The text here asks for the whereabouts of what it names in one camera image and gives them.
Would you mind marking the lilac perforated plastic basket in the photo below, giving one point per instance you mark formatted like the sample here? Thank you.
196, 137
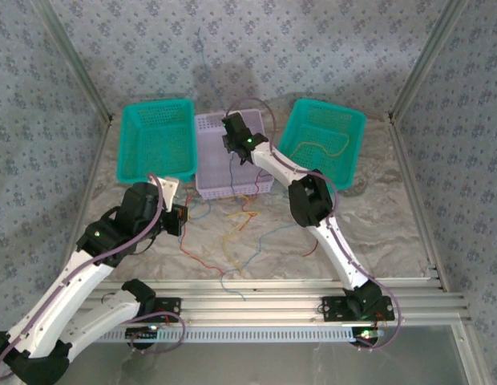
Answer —
212, 160

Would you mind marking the teal perforated plastic basket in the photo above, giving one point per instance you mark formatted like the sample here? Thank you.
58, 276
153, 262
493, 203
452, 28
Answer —
328, 120
160, 144

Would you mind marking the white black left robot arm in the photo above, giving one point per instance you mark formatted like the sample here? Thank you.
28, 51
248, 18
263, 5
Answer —
68, 309

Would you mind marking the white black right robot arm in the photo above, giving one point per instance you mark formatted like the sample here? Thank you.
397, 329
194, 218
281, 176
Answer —
334, 248

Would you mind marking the grey metal shelf panel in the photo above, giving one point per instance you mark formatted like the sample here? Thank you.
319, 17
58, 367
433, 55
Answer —
272, 365

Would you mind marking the aluminium table side rail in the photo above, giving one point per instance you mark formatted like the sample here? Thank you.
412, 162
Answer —
97, 160
409, 180

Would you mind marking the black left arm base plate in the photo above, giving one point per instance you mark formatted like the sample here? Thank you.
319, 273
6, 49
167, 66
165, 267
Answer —
174, 306

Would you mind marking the aluminium mounting rail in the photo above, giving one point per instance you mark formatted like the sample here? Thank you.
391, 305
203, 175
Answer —
248, 305

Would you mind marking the aluminium frame upright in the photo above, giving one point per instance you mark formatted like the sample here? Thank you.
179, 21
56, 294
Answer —
80, 68
427, 60

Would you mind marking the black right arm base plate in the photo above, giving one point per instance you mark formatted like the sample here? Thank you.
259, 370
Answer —
332, 306

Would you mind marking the aluminium lower frame bar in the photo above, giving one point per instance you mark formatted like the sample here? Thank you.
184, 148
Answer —
473, 361

